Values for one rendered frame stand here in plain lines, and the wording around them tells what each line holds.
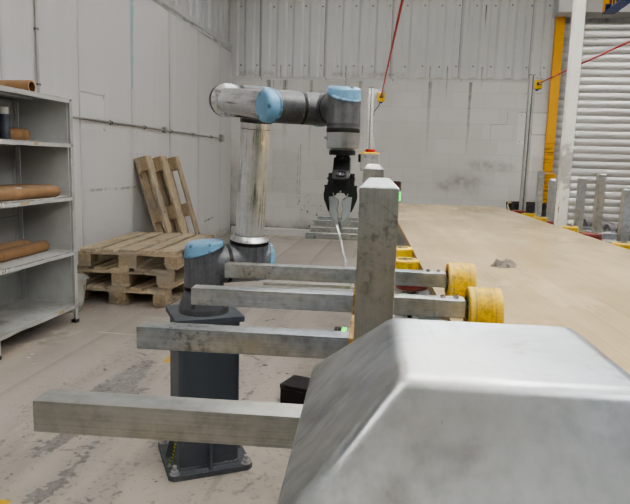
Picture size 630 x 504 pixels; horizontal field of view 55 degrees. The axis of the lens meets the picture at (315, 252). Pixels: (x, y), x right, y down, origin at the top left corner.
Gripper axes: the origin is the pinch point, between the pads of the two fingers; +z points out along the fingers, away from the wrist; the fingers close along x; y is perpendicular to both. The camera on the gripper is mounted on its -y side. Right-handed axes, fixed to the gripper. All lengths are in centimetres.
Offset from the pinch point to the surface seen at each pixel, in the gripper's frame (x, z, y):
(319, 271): 2.3, 5.8, -39.4
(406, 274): -15.8, 5.6, -39.4
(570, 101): -104, -49, 147
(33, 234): 225, 41, 244
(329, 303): -1, 7, -64
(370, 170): -7, -16, -61
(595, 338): -46, 11, -62
